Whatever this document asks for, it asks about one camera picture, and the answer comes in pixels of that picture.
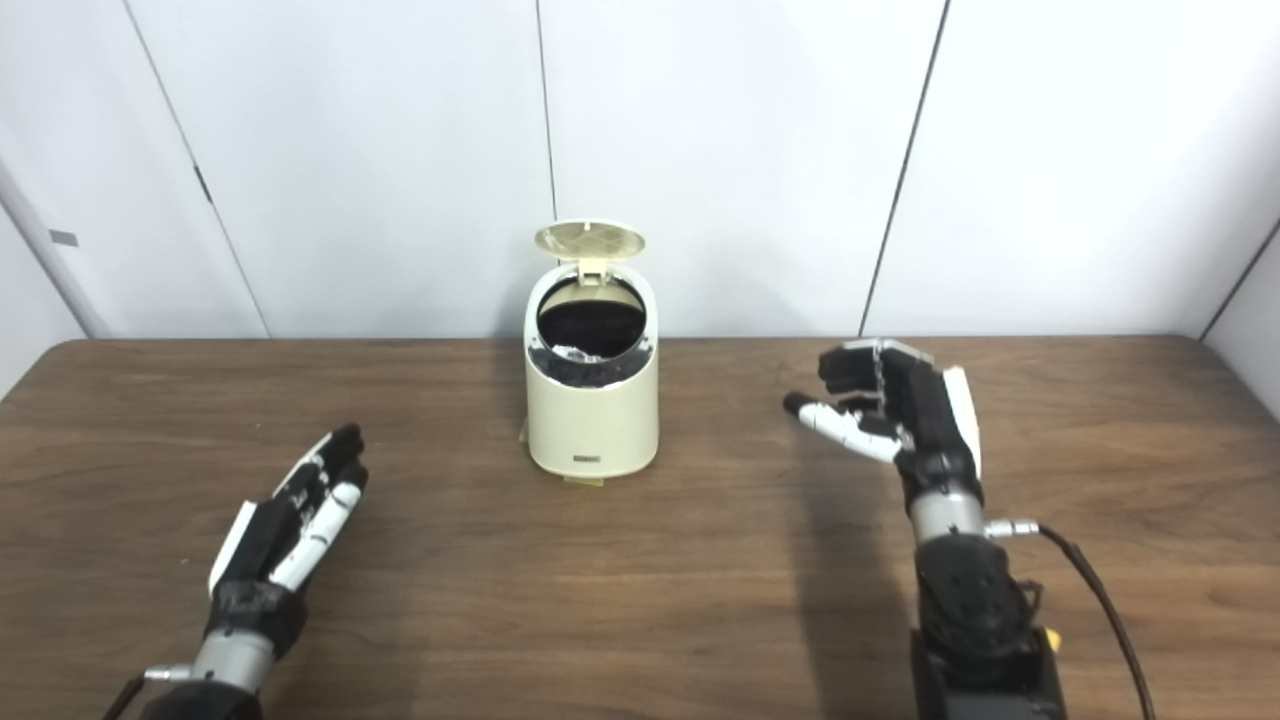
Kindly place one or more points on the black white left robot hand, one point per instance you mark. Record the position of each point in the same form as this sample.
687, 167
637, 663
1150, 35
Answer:
262, 550

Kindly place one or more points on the round cream bin lid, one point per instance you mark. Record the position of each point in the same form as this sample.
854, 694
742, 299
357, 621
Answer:
590, 240

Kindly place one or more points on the cream-colored desktop trash bin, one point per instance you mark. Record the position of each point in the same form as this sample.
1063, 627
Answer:
592, 425

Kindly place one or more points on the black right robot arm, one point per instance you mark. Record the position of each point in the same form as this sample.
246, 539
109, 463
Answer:
975, 610

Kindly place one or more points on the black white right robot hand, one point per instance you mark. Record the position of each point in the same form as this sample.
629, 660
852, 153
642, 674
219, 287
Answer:
930, 410

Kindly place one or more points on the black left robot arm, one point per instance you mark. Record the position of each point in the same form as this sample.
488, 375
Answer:
225, 670

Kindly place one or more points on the grey wall label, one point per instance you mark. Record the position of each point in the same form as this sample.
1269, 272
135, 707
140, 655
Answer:
63, 238

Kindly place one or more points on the black bin liner bag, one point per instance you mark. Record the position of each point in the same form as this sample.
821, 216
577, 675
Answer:
592, 325

